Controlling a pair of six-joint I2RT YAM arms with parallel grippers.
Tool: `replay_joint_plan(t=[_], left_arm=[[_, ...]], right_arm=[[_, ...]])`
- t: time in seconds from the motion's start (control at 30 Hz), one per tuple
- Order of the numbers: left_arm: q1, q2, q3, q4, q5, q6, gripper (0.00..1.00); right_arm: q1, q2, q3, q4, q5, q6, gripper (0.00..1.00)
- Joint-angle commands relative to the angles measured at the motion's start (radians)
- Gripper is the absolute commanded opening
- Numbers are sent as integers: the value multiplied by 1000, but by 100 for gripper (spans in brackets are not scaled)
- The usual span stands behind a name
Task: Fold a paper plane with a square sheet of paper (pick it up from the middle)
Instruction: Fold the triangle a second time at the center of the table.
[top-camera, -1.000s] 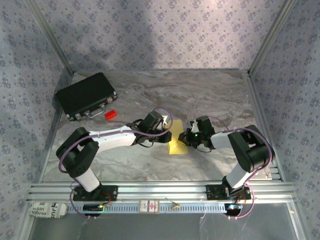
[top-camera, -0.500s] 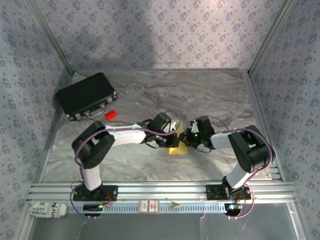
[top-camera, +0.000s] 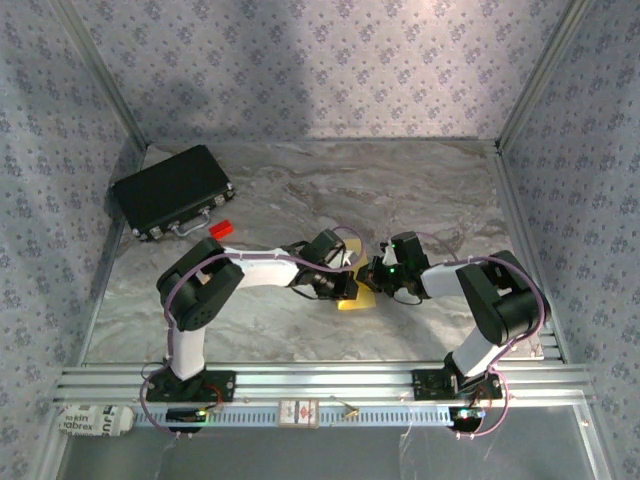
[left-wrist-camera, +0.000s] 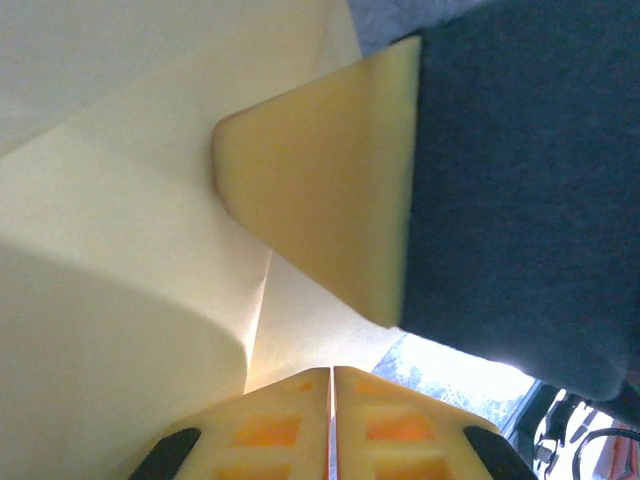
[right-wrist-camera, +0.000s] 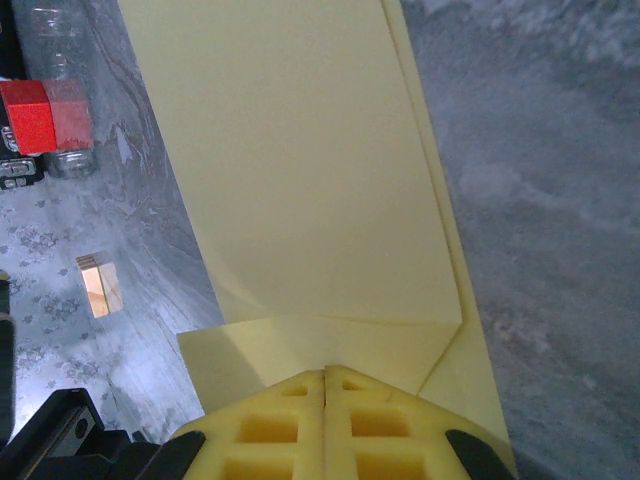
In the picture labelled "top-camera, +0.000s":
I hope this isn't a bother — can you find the yellow paper sheet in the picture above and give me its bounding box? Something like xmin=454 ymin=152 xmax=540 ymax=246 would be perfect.
xmin=335 ymin=238 xmax=377 ymax=313

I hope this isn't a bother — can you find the white card with red print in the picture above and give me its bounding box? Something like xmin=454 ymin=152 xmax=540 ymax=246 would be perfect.
xmin=277 ymin=398 xmax=320 ymax=430

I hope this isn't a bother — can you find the black right controller board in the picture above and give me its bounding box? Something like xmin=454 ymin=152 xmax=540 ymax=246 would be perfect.
xmin=448 ymin=407 xmax=487 ymax=432

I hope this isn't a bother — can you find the black controller board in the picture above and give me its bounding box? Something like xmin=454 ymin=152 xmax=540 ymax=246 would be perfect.
xmin=166 ymin=408 xmax=207 ymax=434
xmin=448 ymin=407 xmax=487 ymax=432

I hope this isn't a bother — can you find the black left controller board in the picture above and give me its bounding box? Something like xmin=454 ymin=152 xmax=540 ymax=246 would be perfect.
xmin=166 ymin=408 xmax=207 ymax=434

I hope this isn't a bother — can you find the white roll with black print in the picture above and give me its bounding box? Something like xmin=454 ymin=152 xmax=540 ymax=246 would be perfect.
xmin=55 ymin=404 xmax=135 ymax=439

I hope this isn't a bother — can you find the aluminium mounting rail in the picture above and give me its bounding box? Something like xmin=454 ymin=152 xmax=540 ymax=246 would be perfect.
xmin=52 ymin=364 xmax=594 ymax=404

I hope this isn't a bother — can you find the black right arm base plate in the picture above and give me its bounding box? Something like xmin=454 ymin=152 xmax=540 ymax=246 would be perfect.
xmin=411 ymin=369 xmax=504 ymax=401

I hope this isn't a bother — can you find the small brass wire clip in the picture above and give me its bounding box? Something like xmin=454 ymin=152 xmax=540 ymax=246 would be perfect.
xmin=329 ymin=396 xmax=360 ymax=426

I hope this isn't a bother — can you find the thin aluminium edge rail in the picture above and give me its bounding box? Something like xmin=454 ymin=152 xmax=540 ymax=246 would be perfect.
xmin=147 ymin=137 xmax=501 ymax=147

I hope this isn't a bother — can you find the aluminium side rail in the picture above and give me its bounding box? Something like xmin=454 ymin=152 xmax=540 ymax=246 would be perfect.
xmin=78 ymin=144 xmax=152 ymax=365
xmin=491 ymin=144 xmax=570 ymax=365

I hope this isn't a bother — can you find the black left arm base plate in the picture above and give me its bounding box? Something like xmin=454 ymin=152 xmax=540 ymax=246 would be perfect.
xmin=145 ymin=370 xmax=237 ymax=403

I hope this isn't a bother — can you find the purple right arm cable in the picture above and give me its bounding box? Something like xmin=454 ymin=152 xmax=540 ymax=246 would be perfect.
xmin=412 ymin=230 xmax=549 ymax=441

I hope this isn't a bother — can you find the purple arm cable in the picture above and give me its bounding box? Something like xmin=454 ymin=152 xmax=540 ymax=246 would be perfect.
xmin=412 ymin=230 xmax=549 ymax=441
xmin=139 ymin=225 xmax=362 ymax=441

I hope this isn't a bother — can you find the slotted grey cable duct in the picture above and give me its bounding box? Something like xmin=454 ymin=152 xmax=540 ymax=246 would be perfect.
xmin=134 ymin=405 xmax=456 ymax=427

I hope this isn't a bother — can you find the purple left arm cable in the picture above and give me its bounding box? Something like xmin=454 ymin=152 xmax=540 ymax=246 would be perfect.
xmin=139 ymin=225 xmax=362 ymax=441

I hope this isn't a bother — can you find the black case with metal handle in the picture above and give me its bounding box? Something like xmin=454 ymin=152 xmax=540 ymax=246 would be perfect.
xmin=109 ymin=144 xmax=236 ymax=244

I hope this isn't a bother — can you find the aluminium frame post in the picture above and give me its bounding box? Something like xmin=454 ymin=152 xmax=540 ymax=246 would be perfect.
xmin=52 ymin=0 xmax=151 ymax=147
xmin=493 ymin=0 xmax=595 ymax=147

